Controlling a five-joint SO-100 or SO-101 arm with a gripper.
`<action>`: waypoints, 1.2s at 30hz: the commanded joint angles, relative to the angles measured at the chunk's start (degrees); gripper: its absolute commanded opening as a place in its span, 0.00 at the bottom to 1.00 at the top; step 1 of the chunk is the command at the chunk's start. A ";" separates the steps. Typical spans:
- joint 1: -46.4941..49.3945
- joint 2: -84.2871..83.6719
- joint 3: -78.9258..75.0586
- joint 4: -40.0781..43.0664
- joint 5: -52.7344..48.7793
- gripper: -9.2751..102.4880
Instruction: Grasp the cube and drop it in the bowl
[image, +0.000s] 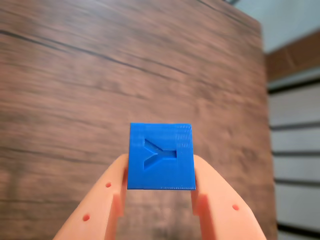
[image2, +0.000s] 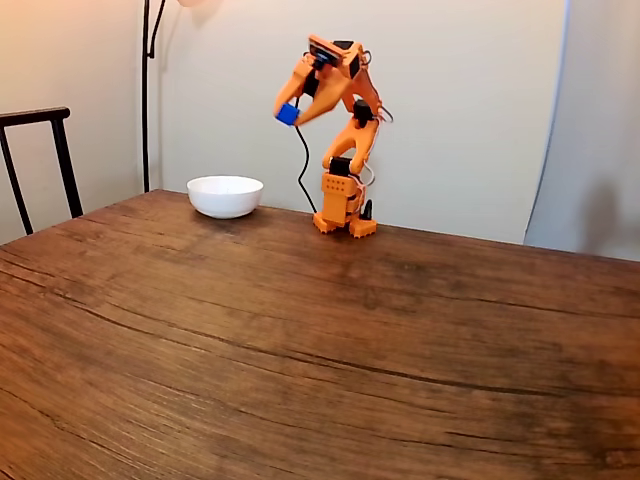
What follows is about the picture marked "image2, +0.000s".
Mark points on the blue cube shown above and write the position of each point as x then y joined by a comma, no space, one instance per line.
287,115

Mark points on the white bowl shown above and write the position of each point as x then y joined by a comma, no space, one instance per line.
225,197

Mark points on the black floor lamp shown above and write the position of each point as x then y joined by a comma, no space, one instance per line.
145,100

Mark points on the black wooden chair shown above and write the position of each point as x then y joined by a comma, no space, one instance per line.
62,150

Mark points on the pale curtain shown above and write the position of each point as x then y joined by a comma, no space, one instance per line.
590,125

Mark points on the orange gripper-mounted camera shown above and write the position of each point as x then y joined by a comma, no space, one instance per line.
322,50

